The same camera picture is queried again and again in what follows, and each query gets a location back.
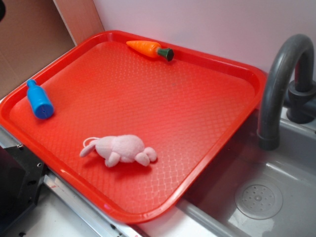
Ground black metal bracket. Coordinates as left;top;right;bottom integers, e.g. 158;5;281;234
0;145;46;236

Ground pink plush bunny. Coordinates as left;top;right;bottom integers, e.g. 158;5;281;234
79;135;158;167

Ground brown cardboard panel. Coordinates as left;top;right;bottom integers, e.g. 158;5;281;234
0;0;104;98

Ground blue plastic bottle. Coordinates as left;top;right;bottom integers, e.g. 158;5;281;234
27;79;54;119

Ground grey toy sink basin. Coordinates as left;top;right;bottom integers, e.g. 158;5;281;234
177;112;316;237

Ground orange toy carrot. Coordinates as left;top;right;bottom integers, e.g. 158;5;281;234
126;40;174;61

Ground grey toy faucet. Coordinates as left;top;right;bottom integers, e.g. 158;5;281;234
257;34;316;151

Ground red plastic tray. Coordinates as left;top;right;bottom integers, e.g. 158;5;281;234
0;31;266;224

